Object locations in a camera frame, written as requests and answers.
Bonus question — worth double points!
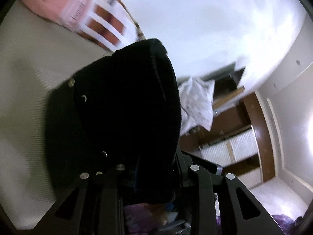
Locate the black denim pants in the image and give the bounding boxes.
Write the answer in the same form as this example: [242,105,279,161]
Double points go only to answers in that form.
[45,39,181,204]

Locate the purple cloth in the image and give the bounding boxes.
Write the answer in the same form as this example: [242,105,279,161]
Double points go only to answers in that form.
[124,204,302,234]

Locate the brown wooden wardrobe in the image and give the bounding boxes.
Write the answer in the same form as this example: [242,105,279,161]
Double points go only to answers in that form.
[180,64,275,188]

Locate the white slatted storage box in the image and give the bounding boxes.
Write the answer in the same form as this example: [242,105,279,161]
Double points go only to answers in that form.
[200,128,258,167]

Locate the pink brown patterned pillow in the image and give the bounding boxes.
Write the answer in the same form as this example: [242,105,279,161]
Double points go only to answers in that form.
[20,0,145,52]

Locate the white dotted cloth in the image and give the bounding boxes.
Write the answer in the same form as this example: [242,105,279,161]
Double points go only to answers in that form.
[178,77,215,135]

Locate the beige woven bed sheet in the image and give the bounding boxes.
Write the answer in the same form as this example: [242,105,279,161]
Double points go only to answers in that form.
[1,1,107,230]

